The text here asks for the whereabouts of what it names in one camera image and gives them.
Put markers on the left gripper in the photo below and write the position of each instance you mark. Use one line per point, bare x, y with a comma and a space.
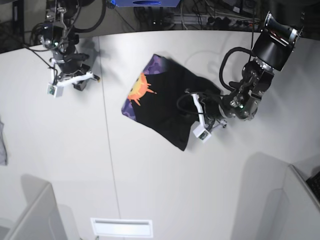
212, 106

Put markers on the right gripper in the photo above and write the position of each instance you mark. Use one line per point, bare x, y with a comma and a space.
71, 64

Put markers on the black T-shirt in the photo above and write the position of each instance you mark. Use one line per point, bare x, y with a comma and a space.
161, 100

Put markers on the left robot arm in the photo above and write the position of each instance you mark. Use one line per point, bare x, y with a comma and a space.
268, 54

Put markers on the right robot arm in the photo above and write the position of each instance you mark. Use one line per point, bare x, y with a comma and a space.
59, 35

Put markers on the white power strip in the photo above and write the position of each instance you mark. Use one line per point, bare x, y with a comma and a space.
195, 19

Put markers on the blue box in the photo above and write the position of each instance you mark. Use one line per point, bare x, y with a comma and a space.
145, 3

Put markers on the grey cloth at left edge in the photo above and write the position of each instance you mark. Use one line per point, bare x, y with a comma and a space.
3, 151

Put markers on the black keyboard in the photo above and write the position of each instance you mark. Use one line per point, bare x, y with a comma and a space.
314, 185

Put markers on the white partition panel right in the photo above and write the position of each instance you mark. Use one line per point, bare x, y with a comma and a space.
303, 219

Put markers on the white partition panel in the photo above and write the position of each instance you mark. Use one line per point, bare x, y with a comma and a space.
40, 220
303, 219

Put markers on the white partition panel left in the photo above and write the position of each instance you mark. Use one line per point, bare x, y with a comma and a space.
40, 220

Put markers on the white label plate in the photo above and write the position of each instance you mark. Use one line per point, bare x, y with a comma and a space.
122, 228

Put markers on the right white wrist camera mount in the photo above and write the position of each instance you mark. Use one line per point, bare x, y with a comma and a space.
58, 81

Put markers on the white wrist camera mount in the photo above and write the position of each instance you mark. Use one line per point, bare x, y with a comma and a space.
207, 121
58, 81

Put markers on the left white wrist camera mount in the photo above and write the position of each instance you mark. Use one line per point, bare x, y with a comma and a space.
207, 121

